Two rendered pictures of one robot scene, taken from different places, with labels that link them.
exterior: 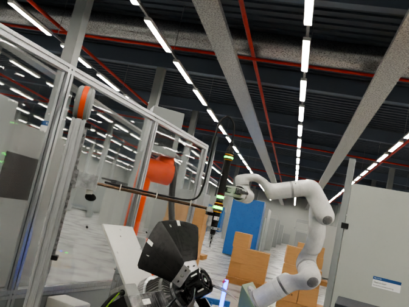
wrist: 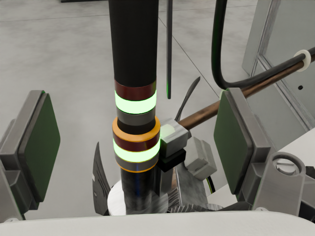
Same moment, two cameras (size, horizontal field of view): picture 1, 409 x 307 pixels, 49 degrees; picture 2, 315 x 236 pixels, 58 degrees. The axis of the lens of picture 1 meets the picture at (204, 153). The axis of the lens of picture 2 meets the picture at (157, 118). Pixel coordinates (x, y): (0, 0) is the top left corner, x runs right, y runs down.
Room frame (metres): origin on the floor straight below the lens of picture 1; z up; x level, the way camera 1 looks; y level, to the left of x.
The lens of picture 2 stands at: (2.36, -0.20, 1.74)
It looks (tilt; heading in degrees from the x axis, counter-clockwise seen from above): 39 degrees down; 150
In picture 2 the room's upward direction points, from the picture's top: 2 degrees clockwise
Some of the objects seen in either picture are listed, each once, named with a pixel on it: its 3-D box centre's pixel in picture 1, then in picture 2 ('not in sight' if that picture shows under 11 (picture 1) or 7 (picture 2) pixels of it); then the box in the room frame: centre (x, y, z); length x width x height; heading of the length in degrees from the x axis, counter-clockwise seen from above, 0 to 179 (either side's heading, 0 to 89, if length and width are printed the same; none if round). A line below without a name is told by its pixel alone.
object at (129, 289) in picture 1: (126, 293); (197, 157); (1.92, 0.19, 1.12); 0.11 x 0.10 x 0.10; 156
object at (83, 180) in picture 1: (86, 181); not in sight; (2.06, 0.50, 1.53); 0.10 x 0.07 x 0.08; 101
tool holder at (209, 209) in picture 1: (213, 218); (145, 173); (2.18, -0.11, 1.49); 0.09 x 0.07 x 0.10; 101
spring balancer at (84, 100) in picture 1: (84, 103); not in sight; (2.05, 0.59, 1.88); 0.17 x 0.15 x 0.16; 156
